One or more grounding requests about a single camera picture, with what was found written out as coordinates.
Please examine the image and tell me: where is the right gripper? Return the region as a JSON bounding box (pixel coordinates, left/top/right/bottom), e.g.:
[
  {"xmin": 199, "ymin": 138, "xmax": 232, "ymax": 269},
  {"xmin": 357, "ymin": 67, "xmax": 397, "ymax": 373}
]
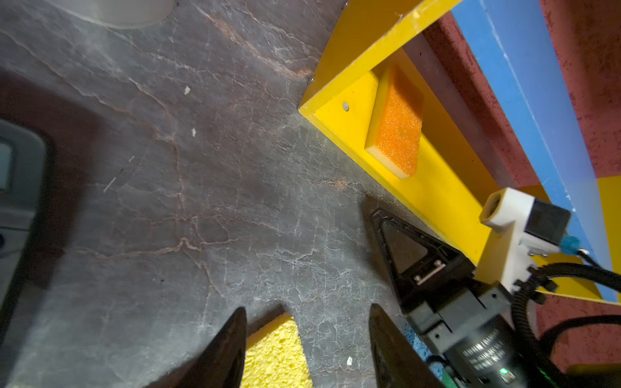
[{"xmin": 371, "ymin": 208, "xmax": 548, "ymax": 387}]

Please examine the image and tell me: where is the yellow shelf with coloured boards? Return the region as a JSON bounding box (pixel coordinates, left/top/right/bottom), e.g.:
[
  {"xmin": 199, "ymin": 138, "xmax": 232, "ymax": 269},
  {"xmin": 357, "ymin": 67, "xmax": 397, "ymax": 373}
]
[{"xmin": 299, "ymin": 1, "xmax": 620, "ymax": 272}]

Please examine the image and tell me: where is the orange sponge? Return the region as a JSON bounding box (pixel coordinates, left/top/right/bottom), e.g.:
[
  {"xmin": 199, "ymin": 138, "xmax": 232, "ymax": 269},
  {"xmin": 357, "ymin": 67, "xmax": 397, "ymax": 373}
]
[{"xmin": 365, "ymin": 65, "xmax": 425, "ymax": 179}]

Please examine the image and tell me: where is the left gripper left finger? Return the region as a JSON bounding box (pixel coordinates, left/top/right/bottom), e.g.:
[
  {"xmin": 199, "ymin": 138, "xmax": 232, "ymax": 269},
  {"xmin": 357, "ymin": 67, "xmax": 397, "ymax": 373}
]
[{"xmin": 147, "ymin": 307, "xmax": 247, "ymax": 387}]

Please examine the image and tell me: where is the yellow sponge left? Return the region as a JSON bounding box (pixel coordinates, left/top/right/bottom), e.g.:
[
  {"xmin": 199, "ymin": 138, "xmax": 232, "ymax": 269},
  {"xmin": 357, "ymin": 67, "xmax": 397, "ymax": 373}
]
[{"xmin": 240, "ymin": 313, "xmax": 313, "ymax": 387}]

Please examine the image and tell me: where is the blue sponge left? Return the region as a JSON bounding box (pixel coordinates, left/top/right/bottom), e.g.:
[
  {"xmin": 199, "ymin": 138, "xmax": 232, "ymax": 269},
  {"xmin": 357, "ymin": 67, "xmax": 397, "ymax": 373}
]
[{"xmin": 403, "ymin": 323, "xmax": 444, "ymax": 381}]

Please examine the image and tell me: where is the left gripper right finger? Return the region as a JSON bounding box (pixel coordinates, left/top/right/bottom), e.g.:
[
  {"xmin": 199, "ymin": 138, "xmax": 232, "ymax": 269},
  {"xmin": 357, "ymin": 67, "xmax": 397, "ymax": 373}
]
[{"xmin": 368, "ymin": 303, "xmax": 437, "ymax": 387}]

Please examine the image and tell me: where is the black calculator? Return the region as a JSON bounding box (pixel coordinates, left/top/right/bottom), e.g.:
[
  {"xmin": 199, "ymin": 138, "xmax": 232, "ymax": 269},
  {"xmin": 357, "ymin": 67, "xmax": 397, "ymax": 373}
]
[{"xmin": 1, "ymin": 120, "xmax": 53, "ymax": 338}]

